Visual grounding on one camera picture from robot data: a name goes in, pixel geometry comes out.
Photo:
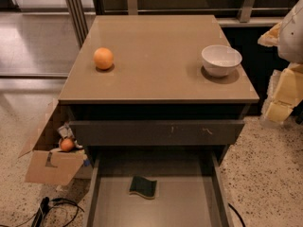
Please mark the metal railing shelf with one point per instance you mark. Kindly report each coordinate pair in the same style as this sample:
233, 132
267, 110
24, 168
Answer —
228, 12

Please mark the white ceramic bowl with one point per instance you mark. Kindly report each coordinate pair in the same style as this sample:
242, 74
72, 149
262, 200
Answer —
220, 60

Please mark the crumpled wrapper in box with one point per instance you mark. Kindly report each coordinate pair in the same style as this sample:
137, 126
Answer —
65, 132

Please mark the brown cardboard box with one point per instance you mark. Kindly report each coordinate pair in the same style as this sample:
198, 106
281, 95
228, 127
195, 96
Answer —
48, 164

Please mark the orange fruit in box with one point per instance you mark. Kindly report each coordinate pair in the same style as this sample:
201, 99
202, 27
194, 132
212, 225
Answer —
67, 144

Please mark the open grey middle drawer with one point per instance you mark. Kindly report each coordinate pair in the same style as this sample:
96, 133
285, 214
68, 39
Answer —
189, 191

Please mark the green yellow sponge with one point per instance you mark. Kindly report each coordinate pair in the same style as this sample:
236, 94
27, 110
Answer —
143, 187

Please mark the black power strip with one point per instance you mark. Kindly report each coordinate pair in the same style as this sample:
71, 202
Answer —
42, 211

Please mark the grey drawer cabinet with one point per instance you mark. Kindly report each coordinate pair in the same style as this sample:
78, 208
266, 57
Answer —
157, 74

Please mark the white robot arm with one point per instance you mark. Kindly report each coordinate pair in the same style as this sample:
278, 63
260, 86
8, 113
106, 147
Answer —
290, 41

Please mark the grey top drawer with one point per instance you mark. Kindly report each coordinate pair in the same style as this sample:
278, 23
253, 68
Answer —
148, 133

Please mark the metal window frame post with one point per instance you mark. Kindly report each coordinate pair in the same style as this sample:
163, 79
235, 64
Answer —
76, 12

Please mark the orange fruit on counter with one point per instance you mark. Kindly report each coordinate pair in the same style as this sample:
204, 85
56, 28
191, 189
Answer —
103, 58

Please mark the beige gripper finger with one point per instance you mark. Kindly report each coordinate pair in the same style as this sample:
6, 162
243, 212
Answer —
270, 38
284, 93

